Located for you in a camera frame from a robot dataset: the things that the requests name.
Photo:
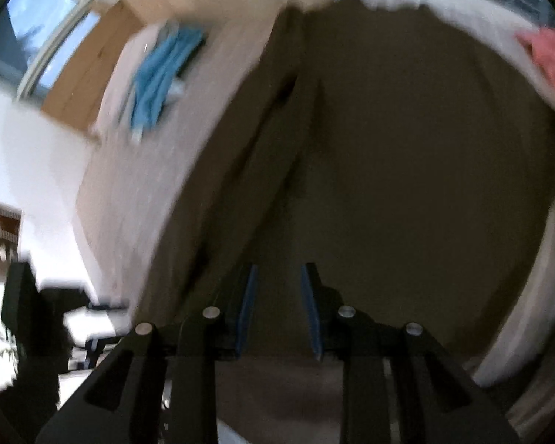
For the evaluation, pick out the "olive brown garment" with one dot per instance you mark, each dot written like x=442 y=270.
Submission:
x=421 y=148

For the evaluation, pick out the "wooden furniture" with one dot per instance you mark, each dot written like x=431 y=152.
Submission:
x=4 y=226

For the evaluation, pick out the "white folded cloth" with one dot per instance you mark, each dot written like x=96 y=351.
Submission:
x=178 y=88

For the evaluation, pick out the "beige folded shirt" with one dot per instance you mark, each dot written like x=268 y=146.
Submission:
x=118 y=92

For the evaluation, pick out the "pink garment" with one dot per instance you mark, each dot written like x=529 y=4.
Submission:
x=552 y=55

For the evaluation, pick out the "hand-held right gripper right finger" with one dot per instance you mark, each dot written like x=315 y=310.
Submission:
x=311 y=310

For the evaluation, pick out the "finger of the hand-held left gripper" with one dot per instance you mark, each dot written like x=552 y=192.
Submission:
x=97 y=349
x=60 y=297

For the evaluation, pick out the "plaid blanket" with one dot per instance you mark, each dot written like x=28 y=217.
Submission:
x=134 y=203

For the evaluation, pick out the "darker wooden board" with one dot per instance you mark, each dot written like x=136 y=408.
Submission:
x=88 y=74

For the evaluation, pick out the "blue folded garment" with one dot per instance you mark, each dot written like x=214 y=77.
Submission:
x=159 y=74

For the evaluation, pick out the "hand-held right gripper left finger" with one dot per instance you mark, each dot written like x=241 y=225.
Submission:
x=246 y=310

